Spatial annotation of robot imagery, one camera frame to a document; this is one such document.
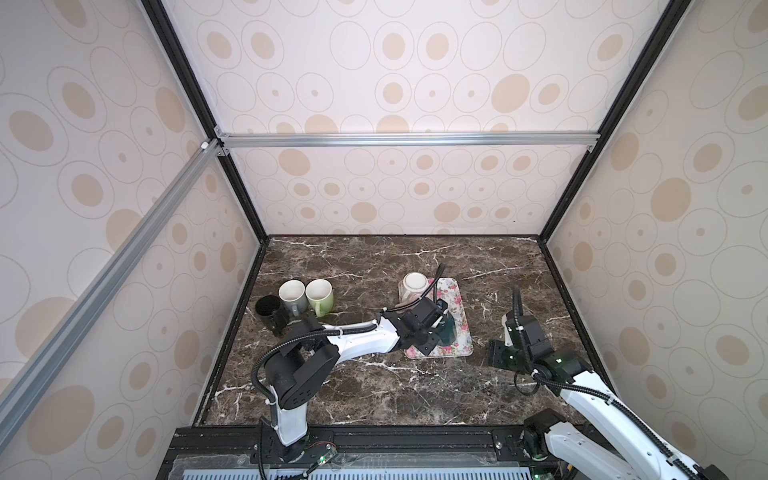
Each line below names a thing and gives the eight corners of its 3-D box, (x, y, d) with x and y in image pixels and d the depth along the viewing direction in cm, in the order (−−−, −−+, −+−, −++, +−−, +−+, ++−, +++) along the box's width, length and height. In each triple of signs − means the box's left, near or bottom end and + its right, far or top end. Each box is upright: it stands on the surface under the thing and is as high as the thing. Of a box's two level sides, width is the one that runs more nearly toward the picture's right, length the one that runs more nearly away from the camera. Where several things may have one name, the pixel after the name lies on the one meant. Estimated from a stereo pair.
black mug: (262, 334, 95) (250, 318, 87) (268, 311, 100) (258, 294, 92) (285, 334, 95) (275, 318, 87) (291, 311, 100) (282, 294, 92)
